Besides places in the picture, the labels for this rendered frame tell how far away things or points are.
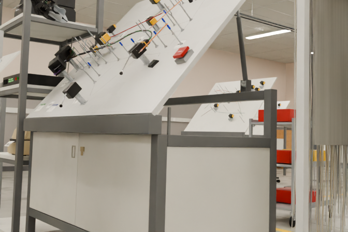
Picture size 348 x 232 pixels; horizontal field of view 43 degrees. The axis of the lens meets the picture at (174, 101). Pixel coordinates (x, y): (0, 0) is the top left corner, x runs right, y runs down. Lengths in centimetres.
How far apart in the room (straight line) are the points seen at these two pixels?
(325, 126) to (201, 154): 45
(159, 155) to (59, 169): 79
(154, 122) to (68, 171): 71
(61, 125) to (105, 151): 36
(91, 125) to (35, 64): 808
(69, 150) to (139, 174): 58
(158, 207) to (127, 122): 31
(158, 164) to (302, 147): 47
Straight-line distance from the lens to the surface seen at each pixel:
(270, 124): 185
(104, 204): 178
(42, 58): 989
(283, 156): 433
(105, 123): 168
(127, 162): 162
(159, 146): 147
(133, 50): 180
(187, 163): 155
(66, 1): 284
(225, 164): 167
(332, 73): 172
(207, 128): 631
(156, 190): 148
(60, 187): 214
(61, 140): 214
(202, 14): 192
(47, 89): 262
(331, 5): 176
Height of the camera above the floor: 80
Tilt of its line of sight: 4 degrees up
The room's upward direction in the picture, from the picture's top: 2 degrees clockwise
